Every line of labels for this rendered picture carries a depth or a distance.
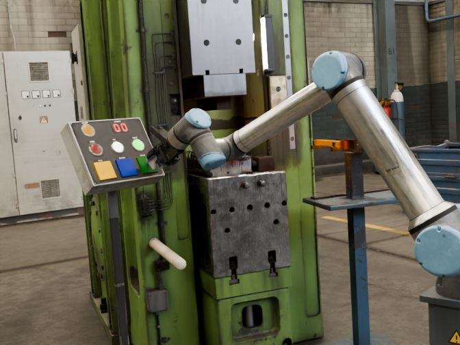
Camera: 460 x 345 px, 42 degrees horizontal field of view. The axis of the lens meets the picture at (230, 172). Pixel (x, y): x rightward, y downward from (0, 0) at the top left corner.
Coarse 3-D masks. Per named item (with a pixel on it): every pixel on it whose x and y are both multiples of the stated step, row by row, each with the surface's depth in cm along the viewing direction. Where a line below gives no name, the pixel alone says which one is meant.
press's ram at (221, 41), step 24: (192, 0) 257; (216, 0) 261; (240, 0) 265; (192, 24) 258; (216, 24) 262; (240, 24) 266; (192, 48) 259; (216, 48) 263; (240, 48) 267; (192, 72) 260; (216, 72) 264; (240, 72) 271
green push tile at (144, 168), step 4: (140, 160) 238; (144, 160) 239; (140, 164) 237; (144, 164) 238; (140, 168) 237; (144, 168) 237; (148, 168) 238; (156, 168) 241; (144, 172) 236; (148, 172) 237; (152, 172) 239
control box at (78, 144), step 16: (64, 128) 229; (80, 128) 229; (96, 128) 233; (112, 128) 238; (128, 128) 243; (80, 144) 225; (112, 144) 234; (128, 144) 239; (144, 144) 244; (80, 160) 224; (96, 160) 226; (112, 160) 230; (80, 176) 225; (96, 176) 222; (144, 176) 236; (160, 176) 242; (96, 192) 227
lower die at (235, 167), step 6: (192, 156) 305; (246, 156) 271; (192, 162) 290; (198, 162) 281; (228, 162) 269; (234, 162) 270; (240, 162) 271; (246, 162) 272; (216, 168) 267; (222, 168) 268; (228, 168) 269; (234, 168) 270; (240, 168) 271; (246, 168) 272; (216, 174) 267; (222, 174) 268; (228, 174) 269; (234, 174) 270
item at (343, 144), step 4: (316, 140) 277; (320, 140) 273; (324, 140) 268; (328, 140) 267; (332, 140) 265; (336, 140) 263; (344, 140) 249; (348, 140) 245; (352, 140) 242; (356, 140) 242; (320, 144) 273; (324, 144) 269; (328, 144) 265; (332, 144) 261; (336, 144) 257; (340, 144) 251; (344, 144) 250; (348, 144) 247; (352, 144) 244; (356, 144) 242; (344, 148) 250; (348, 148) 247; (352, 148) 244; (356, 148) 243
